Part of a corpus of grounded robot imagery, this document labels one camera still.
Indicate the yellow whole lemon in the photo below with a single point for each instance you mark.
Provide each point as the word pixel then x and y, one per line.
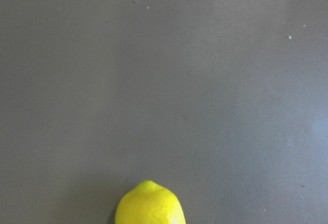
pixel 149 202

